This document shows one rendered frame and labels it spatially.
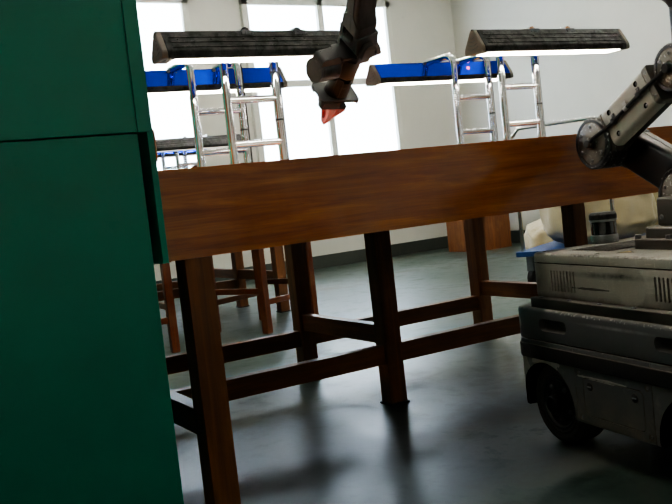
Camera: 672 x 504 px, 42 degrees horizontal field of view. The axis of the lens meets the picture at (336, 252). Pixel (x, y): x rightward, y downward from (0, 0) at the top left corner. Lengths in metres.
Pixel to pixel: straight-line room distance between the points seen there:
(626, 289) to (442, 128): 7.11
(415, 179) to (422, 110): 6.82
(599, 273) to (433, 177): 0.44
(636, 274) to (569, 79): 6.25
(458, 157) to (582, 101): 5.92
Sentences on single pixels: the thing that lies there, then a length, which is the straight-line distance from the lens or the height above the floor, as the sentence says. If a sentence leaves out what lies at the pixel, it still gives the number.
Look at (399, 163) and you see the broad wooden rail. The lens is 2.08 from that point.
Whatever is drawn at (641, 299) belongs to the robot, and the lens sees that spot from 1.98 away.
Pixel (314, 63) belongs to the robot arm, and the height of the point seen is 0.97.
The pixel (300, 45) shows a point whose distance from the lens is 2.32.
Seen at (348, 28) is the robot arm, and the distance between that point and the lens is 1.96.
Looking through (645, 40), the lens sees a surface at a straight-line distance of 7.65.
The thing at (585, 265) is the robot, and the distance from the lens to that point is 2.12.
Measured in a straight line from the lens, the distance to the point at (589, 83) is 8.01.
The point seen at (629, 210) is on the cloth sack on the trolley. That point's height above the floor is 0.39.
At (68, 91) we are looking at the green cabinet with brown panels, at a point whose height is 0.92.
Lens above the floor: 0.68
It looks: 4 degrees down
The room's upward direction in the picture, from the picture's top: 6 degrees counter-clockwise
